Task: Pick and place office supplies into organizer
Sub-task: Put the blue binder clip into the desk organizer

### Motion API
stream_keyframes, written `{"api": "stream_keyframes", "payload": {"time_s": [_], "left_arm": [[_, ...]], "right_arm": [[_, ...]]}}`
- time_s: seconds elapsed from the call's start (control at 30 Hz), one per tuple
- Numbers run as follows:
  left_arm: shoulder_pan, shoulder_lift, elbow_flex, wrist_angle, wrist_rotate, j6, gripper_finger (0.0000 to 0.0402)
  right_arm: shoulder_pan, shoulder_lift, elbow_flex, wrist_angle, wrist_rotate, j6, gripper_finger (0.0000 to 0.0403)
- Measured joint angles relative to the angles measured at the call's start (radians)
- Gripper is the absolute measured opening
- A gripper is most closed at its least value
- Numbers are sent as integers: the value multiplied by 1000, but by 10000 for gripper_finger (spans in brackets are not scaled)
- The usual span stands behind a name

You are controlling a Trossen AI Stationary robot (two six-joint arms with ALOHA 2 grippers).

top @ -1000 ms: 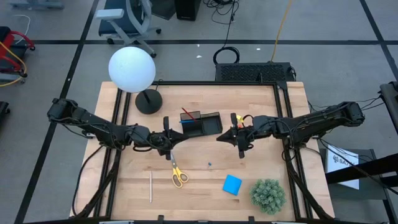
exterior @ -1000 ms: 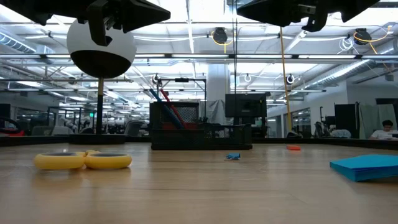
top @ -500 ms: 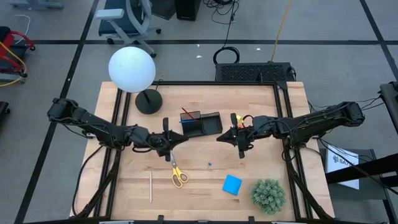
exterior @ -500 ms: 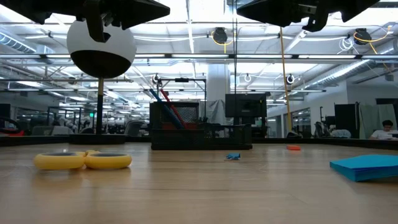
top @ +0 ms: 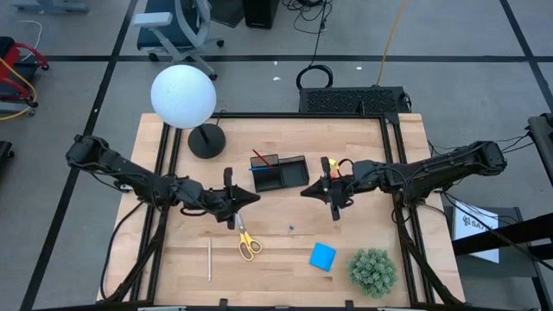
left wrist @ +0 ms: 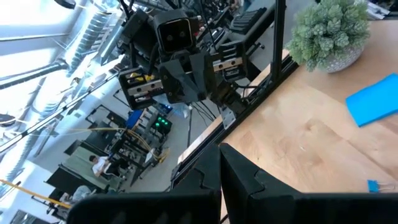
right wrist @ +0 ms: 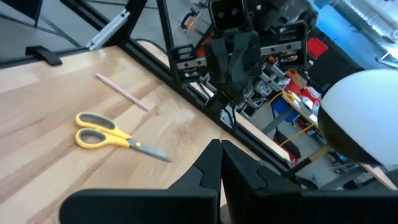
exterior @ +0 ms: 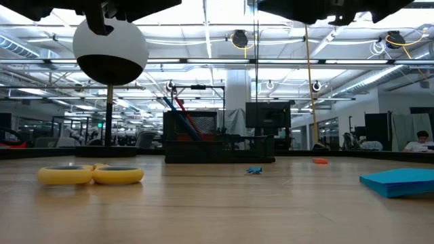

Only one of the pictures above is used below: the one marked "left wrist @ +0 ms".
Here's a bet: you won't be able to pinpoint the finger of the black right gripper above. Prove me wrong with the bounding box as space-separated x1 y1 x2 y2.
189 51 219 101
159 58 200 105

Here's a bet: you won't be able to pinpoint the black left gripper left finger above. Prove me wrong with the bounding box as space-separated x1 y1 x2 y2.
67 143 222 224

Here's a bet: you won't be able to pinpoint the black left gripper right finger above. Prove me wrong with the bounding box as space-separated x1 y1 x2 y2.
219 142 398 224

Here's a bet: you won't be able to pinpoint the blue pen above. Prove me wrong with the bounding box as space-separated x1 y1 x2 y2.
367 179 396 194

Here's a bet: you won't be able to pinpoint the blue sticky note pad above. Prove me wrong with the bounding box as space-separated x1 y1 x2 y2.
345 73 398 128

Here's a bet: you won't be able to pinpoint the black computer green lights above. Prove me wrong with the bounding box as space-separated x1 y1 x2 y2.
154 113 173 136

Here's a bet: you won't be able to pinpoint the black keyboard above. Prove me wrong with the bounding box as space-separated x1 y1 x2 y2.
229 7 268 35

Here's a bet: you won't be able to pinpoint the person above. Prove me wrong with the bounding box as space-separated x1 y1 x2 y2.
89 154 110 179

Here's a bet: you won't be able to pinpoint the green potted artificial plant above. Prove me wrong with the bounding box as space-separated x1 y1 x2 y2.
285 0 371 74

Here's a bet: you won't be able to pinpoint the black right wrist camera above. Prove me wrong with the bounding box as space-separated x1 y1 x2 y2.
153 9 195 54

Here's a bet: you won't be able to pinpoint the black aluminium table frame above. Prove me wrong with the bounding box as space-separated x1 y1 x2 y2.
170 0 300 191

